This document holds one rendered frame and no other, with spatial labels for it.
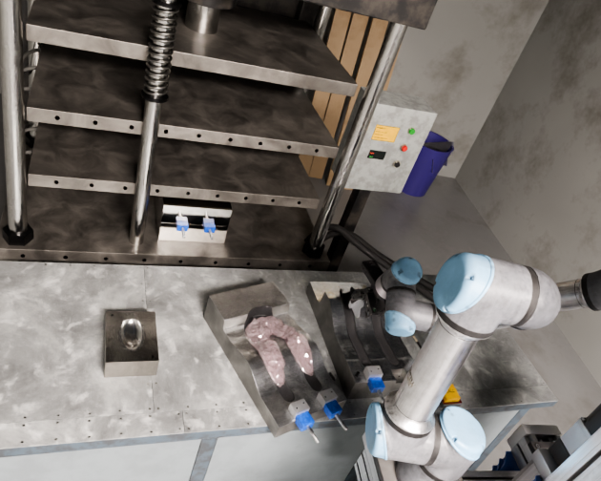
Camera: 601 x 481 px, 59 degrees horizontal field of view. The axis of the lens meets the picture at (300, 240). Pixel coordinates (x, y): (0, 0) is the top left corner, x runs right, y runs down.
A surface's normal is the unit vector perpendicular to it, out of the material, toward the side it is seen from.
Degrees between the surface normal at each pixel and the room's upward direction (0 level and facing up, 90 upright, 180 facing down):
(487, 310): 86
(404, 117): 90
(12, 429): 0
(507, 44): 90
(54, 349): 0
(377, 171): 90
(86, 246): 0
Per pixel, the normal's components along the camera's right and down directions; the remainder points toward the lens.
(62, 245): 0.28, -0.77
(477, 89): 0.15, 0.63
